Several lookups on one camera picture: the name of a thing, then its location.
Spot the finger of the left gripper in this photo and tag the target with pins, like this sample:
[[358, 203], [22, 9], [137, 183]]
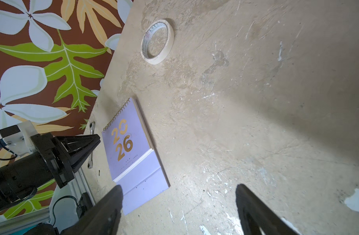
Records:
[[73, 143], [80, 156]]

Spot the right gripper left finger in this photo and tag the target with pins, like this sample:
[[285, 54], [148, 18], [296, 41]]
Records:
[[103, 218]]

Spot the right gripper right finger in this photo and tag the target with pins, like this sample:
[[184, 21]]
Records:
[[257, 218]]

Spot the purple 2026 calendar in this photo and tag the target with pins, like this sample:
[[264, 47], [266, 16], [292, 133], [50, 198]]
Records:
[[132, 159]]

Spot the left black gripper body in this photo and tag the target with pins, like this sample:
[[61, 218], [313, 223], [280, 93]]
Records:
[[55, 152]]

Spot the clear round lid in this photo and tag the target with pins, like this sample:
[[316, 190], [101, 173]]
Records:
[[157, 42]]

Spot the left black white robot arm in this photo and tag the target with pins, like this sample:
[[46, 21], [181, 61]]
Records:
[[21, 180]]

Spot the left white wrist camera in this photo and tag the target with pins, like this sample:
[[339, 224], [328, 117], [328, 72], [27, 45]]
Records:
[[17, 138]]

